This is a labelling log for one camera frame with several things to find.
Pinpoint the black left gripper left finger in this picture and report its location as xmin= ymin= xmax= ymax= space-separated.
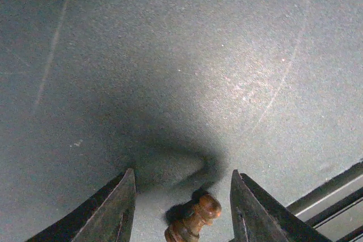
xmin=28 ymin=168 xmax=136 ymax=241

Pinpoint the dark queen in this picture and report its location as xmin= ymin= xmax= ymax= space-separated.
xmin=164 ymin=193 xmax=222 ymax=242

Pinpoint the yellow metal tin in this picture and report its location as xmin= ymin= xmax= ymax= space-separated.
xmin=1 ymin=0 xmax=362 ymax=241

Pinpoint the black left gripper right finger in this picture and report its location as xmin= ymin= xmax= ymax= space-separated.
xmin=230 ymin=169 xmax=329 ymax=242

